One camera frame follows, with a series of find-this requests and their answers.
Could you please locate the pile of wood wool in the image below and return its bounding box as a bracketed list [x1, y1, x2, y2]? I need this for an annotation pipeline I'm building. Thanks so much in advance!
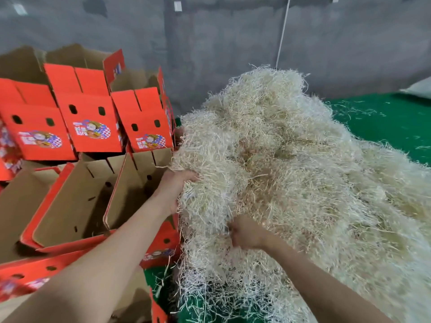
[170, 65, 431, 323]

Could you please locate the person's right forearm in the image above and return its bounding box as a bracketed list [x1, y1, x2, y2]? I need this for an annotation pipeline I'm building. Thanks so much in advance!
[259, 232, 398, 323]

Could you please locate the white sack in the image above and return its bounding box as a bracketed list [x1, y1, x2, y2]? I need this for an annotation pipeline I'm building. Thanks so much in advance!
[400, 76, 431, 101]

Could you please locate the white pole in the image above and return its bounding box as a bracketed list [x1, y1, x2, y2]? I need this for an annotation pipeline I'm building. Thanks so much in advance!
[274, 0, 292, 70]

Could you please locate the person's left hand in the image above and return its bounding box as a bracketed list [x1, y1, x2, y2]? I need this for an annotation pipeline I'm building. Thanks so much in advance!
[154, 168, 201, 213]

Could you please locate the person's right hand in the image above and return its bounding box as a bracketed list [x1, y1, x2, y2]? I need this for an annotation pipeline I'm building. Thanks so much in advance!
[228, 214, 273, 252]

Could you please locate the person's left forearm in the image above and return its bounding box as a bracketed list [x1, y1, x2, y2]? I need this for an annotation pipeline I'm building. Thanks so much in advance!
[3, 198, 176, 323]

